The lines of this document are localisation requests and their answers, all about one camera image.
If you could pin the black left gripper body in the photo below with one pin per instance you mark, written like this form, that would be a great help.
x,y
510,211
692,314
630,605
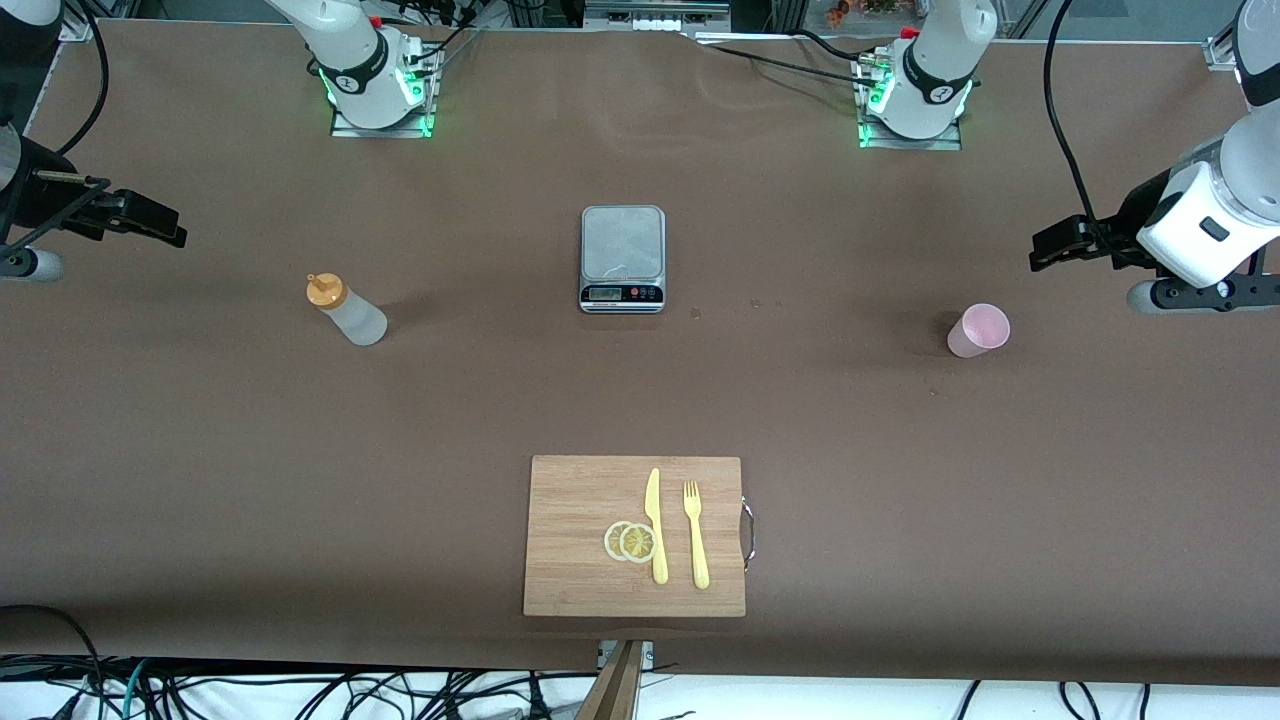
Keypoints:
x,y
1128,229

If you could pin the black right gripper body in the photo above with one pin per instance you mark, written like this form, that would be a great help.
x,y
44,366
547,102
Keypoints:
x,y
42,198

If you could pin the pink plastic cup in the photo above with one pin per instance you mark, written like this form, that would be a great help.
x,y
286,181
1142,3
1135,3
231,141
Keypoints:
x,y
975,335

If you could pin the clear sauce bottle orange cap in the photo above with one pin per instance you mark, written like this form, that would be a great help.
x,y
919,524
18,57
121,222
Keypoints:
x,y
360,322

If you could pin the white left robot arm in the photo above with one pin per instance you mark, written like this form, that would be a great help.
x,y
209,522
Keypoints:
x,y
940,80

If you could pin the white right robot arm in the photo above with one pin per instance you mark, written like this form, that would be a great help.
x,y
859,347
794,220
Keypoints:
x,y
350,60

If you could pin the brown table cover sheet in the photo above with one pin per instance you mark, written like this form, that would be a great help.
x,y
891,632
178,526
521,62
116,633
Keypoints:
x,y
300,450

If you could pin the silver digital kitchen scale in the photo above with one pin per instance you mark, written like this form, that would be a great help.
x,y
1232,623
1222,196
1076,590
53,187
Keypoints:
x,y
622,240

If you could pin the white power strip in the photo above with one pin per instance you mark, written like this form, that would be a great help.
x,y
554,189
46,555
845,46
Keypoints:
x,y
650,18

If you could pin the yellow plastic fork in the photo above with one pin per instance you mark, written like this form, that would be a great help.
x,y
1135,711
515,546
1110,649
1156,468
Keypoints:
x,y
700,560

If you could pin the bamboo cutting board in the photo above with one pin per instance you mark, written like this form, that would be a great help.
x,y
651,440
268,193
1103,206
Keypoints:
x,y
570,520

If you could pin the yellow plastic knife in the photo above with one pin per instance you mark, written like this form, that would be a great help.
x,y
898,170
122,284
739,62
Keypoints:
x,y
659,560

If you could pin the lemon slice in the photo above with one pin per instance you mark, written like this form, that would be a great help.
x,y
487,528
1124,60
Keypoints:
x,y
611,541
637,543

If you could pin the wooden beam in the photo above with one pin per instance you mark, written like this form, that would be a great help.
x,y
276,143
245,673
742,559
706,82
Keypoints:
x,y
615,695

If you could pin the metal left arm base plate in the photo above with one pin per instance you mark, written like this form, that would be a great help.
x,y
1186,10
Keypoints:
x,y
950,143

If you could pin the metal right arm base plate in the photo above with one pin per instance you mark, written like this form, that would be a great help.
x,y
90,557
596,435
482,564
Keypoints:
x,y
345,130

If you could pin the small metal bracket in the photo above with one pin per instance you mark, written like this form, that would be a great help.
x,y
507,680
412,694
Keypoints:
x,y
648,652

